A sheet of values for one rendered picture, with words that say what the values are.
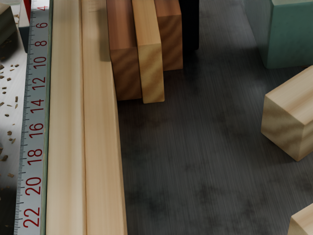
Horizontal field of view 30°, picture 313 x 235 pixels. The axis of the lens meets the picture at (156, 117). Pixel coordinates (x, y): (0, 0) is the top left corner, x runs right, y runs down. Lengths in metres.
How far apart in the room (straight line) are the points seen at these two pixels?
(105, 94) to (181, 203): 0.09
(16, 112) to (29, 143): 0.25
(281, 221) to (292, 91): 0.08
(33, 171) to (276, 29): 0.21
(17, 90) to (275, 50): 0.28
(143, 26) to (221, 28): 0.10
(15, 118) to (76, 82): 0.21
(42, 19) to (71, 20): 0.02
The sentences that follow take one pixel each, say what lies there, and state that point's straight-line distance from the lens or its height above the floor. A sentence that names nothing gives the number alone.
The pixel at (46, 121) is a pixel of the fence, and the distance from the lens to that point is 0.35.
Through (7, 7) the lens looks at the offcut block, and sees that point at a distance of 0.67.
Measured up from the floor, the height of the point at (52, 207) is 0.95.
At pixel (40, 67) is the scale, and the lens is 0.39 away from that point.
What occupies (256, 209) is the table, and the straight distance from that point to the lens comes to 0.37.
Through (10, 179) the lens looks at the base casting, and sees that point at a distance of 0.53.
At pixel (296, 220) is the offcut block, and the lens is 0.32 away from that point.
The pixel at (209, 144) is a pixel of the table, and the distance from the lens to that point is 0.40.
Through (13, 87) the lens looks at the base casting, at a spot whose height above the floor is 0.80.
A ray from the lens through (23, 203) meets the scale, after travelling 0.32.
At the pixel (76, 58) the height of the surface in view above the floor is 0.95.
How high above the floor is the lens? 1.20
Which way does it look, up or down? 47 degrees down
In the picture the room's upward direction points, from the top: 4 degrees counter-clockwise
